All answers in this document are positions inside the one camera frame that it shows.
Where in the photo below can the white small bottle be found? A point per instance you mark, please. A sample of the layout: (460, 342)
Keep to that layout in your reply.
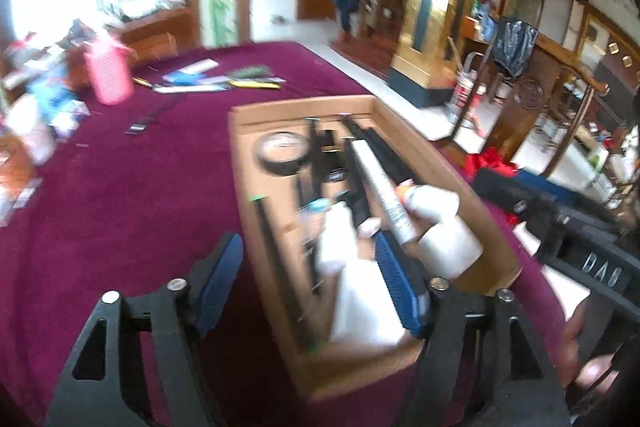
(337, 242)

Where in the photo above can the orange tea tin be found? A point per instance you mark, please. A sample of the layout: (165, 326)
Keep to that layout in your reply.
(16, 170)

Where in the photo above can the black electrical tape roll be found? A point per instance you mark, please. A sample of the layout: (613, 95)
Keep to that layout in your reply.
(282, 153)

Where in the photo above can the orange cap glue bottle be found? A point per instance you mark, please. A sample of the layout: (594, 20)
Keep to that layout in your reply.
(428, 202)

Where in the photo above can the black marker pink caps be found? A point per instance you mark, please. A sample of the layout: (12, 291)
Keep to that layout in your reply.
(365, 223)

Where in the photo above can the blue label tall bottle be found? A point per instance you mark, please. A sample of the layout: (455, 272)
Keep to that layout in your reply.
(52, 96)

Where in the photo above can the white power adapter large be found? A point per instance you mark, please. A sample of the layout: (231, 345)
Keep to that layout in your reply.
(364, 311)

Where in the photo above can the white deli marker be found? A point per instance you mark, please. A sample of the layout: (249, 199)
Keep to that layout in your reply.
(396, 215)

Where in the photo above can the white chalk stick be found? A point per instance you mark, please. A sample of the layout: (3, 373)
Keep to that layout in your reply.
(199, 67)

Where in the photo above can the green pen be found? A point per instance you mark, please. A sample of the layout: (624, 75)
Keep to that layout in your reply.
(250, 72)

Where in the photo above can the white power adapter small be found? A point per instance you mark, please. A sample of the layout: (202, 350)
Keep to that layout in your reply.
(449, 248)

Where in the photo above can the pink knitted cup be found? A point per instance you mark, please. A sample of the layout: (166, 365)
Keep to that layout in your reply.
(108, 70)

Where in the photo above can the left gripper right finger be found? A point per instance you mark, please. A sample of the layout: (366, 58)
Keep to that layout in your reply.
(513, 378)

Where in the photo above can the black pen on table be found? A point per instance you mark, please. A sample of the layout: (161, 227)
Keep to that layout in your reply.
(143, 123)

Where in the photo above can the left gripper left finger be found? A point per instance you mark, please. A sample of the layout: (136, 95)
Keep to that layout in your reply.
(103, 380)

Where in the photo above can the black marker green caps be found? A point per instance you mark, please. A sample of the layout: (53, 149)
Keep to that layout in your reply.
(293, 309)

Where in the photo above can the black gel pen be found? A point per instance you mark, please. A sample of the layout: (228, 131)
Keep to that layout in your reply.
(309, 244)

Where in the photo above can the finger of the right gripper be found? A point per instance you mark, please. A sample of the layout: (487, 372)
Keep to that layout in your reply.
(531, 198)

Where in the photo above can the white plastic jar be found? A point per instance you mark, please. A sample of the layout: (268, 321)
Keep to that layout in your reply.
(24, 120)

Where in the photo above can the blue white small box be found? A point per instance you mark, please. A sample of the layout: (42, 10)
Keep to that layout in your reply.
(68, 117)

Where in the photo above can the black marker red caps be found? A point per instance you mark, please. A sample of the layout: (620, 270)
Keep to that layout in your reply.
(393, 165)

